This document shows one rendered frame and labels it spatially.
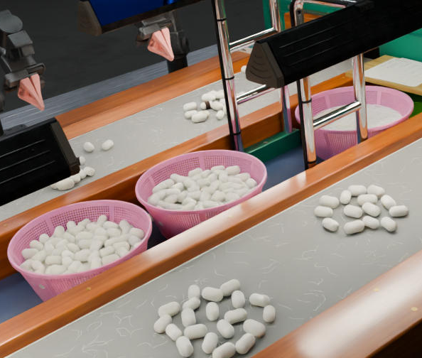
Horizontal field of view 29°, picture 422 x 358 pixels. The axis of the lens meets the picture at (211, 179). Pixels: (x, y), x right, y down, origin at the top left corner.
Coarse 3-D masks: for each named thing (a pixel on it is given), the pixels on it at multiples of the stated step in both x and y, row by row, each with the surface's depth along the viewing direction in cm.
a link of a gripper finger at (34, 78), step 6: (18, 72) 187; (24, 72) 187; (36, 72) 188; (12, 78) 185; (18, 78) 186; (24, 78) 187; (30, 78) 188; (36, 78) 188; (6, 84) 187; (12, 84) 186; (18, 84) 187; (36, 84) 187; (36, 90) 187; (42, 102) 187
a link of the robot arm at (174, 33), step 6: (168, 12) 237; (174, 12) 237; (174, 18) 237; (174, 24) 237; (180, 24) 241; (174, 30) 237; (180, 30) 240; (174, 36) 238; (180, 36) 240; (174, 42) 238; (174, 48) 239; (180, 48) 239
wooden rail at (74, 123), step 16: (208, 64) 227; (240, 64) 226; (160, 80) 220; (176, 80) 218; (192, 80) 218; (208, 80) 220; (112, 96) 214; (128, 96) 213; (144, 96) 211; (160, 96) 212; (176, 96) 214; (80, 112) 207; (96, 112) 205; (112, 112) 205; (128, 112) 207; (64, 128) 199; (80, 128) 200; (96, 128) 202
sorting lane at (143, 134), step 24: (240, 72) 224; (336, 72) 214; (192, 96) 213; (264, 96) 206; (120, 120) 205; (144, 120) 202; (168, 120) 200; (216, 120) 196; (72, 144) 195; (96, 144) 193; (120, 144) 191; (144, 144) 189; (168, 144) 187; (96, 168) 180; (120, 168) 179; (48, 192) 173; (0, 216) 166
